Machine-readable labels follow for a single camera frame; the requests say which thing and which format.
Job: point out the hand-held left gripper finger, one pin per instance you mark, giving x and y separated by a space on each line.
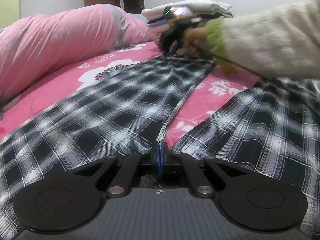
158 161
163 161

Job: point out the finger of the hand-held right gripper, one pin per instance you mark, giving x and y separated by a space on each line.
173 48

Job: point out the person's right hand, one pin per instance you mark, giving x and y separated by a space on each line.
195 40

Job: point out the stack of folded clothes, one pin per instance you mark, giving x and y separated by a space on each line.
200 5

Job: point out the dark cabinet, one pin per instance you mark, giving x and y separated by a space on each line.
132 2

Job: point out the person's right forearm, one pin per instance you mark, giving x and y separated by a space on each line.
270 37

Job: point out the pink grey duvet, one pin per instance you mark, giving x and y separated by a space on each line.
62 37

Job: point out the yellow-green wardrobe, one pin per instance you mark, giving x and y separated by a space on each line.
10 7

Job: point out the black white plaid shirt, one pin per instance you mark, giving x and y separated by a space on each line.
112 105

